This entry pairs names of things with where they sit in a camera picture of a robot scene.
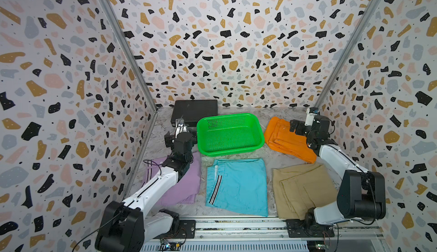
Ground orange pants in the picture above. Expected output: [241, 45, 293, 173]
[264, 117, 316, 163]

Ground purple pants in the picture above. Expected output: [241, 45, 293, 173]
[143, 151, 201, 207]

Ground khaki pants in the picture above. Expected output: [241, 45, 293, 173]
[272, 163, 338, 220]

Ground turquoise pants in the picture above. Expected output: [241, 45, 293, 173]
[206, 159, 269, 217]

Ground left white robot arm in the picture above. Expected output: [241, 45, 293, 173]
[94, 119, 196, 252]

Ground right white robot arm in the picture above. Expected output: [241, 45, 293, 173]
[287, 107, 386, 236]

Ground green plastic basket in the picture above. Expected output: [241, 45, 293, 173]
[196, 113, 265, 157]

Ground black electronics box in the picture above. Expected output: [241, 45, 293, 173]
[170, 100, 218, 127]

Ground small circuit board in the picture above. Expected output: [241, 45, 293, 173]
[159, 239, 183, 252]

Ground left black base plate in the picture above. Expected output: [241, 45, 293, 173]
[174, 220, 196, 239]

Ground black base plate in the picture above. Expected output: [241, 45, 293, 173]
[286, 219, 335, 238]
[174, 220, 196, 239]

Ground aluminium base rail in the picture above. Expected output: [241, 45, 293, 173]
[141, 216, 390, 252]

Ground right aluminium corner post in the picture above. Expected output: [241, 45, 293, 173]
[314, 0, 381, 112]

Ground aluminium corner post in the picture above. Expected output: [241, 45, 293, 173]
[314, 0, 381, 112]
[89, 0, 158, 112]

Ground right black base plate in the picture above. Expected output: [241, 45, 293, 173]
[286, 219, 335, 238]

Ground left aluminium corner post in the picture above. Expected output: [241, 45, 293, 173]
[89, 0, 158, 112]

